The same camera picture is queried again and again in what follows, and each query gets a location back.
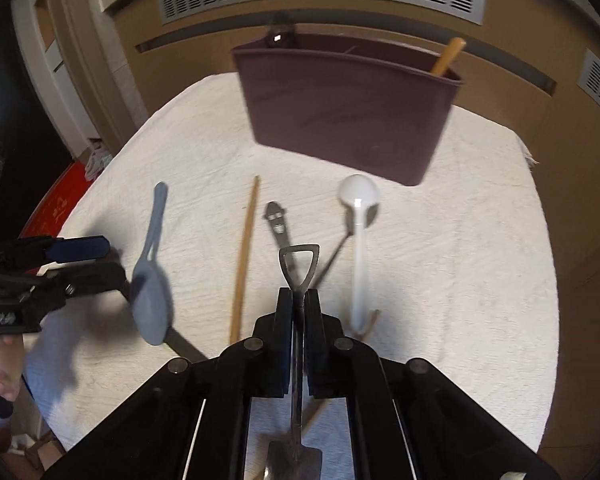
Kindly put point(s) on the wooden spoon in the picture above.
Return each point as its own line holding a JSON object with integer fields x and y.
{"x": 450, "y": 55}

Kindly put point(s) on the blue-grey plastic spoon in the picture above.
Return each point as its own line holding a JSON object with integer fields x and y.
{"x": 150, "y": 305}

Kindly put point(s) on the patterned white bag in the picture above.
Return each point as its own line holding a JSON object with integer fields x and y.
{"x": 97, "y": 160}

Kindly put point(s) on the red box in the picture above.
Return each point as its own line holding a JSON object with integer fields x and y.
{"x": 55, "y": 205}

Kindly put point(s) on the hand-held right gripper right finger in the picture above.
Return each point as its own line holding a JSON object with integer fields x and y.
{"x": 314, "y": 360}

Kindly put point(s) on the white shelf unit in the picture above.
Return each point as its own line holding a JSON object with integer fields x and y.
{"x": 55, "y": 90}

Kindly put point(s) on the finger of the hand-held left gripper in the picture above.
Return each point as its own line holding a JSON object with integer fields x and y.
{"x": 80, "y": 248}
{"x": 92, "y": 280}

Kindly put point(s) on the white plastic spoon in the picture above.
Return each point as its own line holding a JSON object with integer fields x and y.
{"x": 358, "y": 190}

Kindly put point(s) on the shovel-shaped metal spoon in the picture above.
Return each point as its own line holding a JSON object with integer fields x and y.
{"x": 292, "y": 460}

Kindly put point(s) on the wooden radiator cabinet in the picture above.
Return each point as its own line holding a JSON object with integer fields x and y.
{"x": 580, "y": 260}

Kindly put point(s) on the white textured cloth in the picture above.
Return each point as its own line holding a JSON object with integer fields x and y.
{"x": 455, "y": 285}

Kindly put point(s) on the dark metal bottle opener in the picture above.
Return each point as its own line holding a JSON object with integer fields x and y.
{"x": 286, "y": 240}

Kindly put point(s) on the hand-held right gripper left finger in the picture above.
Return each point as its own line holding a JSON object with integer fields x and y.
{"x": 284, "y": 360}

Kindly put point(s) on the maroon utensil holder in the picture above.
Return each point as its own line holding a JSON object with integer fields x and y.
{"x": 340, "y": 110}

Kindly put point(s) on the person's left hand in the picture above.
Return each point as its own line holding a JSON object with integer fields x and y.
{"x": 5, "y": 375}

